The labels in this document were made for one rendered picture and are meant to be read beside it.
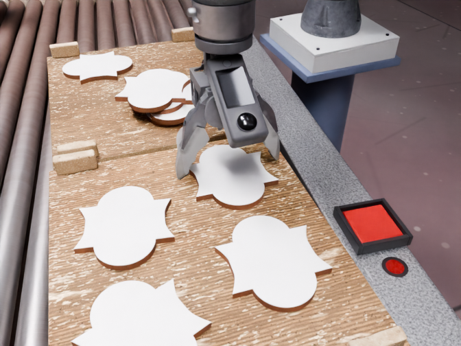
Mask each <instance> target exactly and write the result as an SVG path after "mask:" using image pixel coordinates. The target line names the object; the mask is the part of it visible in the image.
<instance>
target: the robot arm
mask: <svg viewBox="0 0 461 346"><path fill-rule="evenodd" d="M191 3H192V8H188V9H187V16H188V17H192V20H193V31H194V32H195V45H196V47H197V48H198V49H199V50H200V51H203V56H204V60H202V64H201V66H200V67H193V68H189V72H190V82H191V101H192V103H193V105H194V106H195V107H194V108H192V109H191V110H190V111H189V112H188V113H187V115H186V117H185V120H184V123H183V127H182V128H181V129H180V130H179V131H178V134H177V136H176V143H177V149H178V151H177V155H176V176H177V178H178V180H181V179H182V178H184V177H185V176H186V175H188V174H189V168H190V166H191V164H192V163H193V162H194V161H195V160H196V155H197V153H198V151H199V150H200V149H201V148H203V147H205V145H206V144H207V143H208V141H209V136H208V135H207V133H206V130H205V127H206V123H208V124H209V125H210V126H212V127H216V128H217V129H218V130H222V129H223V128H224V130H225V133H226V137H227V139H228V143H229V146H230V147H231V148H240V147H243V146H249V145H252V144H256V143H261V142H263V144H264V145H265V147H266V148H268V152H269V153H270V155H271V156H272V158H273V159H274V160H275V161H276V160H278V159H279V153H280V141H279V134H278V127H277V123H276V117H275V114H274V111H273V109H272V107H271V106H270V105H269V104H268V103H267V101H266V100H265V99H264V98H262V97H261V95H260V94H259V93H258V91H257V90H256V89H254V87H253V84H252V78H251V77H250V76H249V74H248V70H247V68H246V64H245V62H244V59H243V56H242V55H241V54H239V53H240V52H243V51H246V50H247V49H250V48H251V47H252V34H253V32H254V30H255V9H256V0H191ZM361 22H362V18H361V13H360V8H359V0H308V1H307V4H306V6H305V9H304V11H303V13H302V16H301V20H300V27H301V28H302V30H303V31H305V32H306V33H308V34H311V35H313V36H318V37H322V38H346V37H349V36H352V35H355V34H356V33H358V31H359V30H360V27H361ZM199 70H200V71H199ZM201 70H202V71H201ZM196 71H198V72H196ZM193 90H194V93H193Z"/></svg>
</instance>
